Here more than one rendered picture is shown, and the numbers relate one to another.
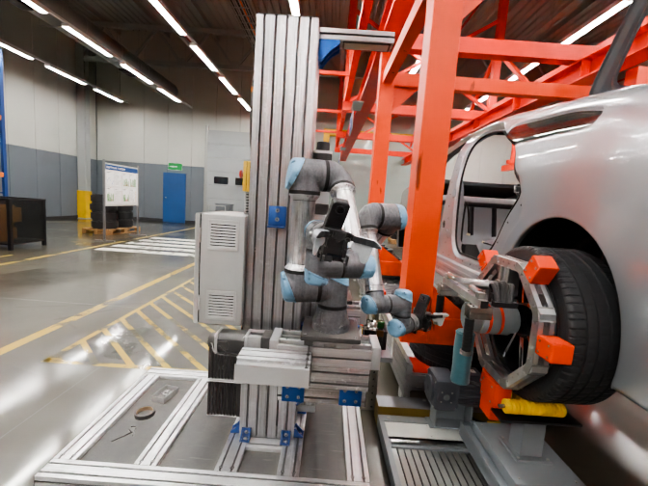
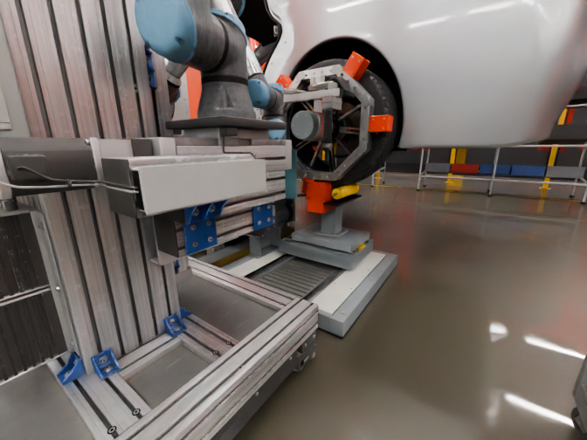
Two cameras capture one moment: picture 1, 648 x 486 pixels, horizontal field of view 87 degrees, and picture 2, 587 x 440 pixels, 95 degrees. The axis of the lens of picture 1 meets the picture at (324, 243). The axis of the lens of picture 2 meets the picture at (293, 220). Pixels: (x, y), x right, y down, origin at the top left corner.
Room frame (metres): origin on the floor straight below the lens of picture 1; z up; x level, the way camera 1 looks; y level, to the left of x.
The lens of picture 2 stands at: (0.74, 0.47, 0.76)
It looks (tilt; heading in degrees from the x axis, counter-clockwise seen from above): 15 degrees down; 305
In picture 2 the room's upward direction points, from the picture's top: straight up
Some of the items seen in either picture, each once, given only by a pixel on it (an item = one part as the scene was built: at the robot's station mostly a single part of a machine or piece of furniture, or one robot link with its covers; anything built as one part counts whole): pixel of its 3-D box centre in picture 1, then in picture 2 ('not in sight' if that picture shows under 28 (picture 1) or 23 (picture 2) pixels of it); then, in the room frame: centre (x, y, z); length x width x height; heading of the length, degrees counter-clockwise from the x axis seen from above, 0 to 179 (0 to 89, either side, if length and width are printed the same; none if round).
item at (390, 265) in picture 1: (399, 259); not in sight; (3.95, -0.90, 0.69); 0.52 x 0.17 x 0.35; 90
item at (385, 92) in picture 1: (377, 166); not in sight; (3.95, -0.54, 1.75); 0.19 x 0.19 x 2.45; 0
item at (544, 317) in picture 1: (505, 318); (320, 127); (1.47, -0.83, 0.85); 0.54 x 0.07 x 0.54; 0
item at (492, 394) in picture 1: (502, 396); (321, 195); (1.47, -0.86, 0.48); 0.16 x 0.12 x 0.17; 90
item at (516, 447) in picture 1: (526, 431); (331, 217); (1.47, -1.00, 0.32); 0.40 x 0.30 x 0.28; 0
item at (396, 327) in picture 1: (400, 325); (273, 129); (1.40, -0.35, 0.81); 0.11 x 0.08 x 0.09; 136
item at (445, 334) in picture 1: (469, 314); not in sight; (2.02, -0.91, 0.69); 0.52 x 0.17 x 0.35; 90
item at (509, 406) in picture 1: (533, 408); (346, 190); (1.35, -0.93, 0.51); 0.29 x 0.06 x 0.06; 90
